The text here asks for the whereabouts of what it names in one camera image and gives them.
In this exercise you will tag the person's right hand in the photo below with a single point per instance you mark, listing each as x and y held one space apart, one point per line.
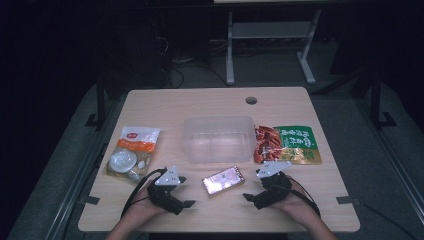
296 203

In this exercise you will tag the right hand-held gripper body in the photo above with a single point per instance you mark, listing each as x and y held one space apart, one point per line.
273 195

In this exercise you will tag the person's left hand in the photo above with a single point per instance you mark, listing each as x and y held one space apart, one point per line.
144 206

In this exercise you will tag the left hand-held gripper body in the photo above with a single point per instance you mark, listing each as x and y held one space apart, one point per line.
166 196

